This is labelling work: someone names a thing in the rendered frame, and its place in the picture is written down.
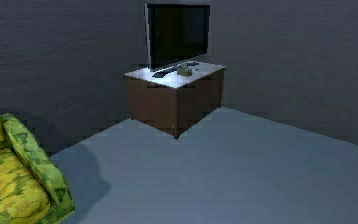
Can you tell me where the brown cabinet with white top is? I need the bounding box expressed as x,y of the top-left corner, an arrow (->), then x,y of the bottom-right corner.
123,61 -> 227,140

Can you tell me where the black television set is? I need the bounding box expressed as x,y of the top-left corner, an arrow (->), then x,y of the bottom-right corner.
144,3 -> 211,79

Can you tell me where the small tear-off calendar wooden base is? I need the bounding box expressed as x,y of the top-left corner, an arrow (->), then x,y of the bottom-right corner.
176,65 -> 193,78

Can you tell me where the green yellow patterned sofa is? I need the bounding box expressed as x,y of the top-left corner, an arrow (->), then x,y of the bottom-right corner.
0,99 -> 76,224

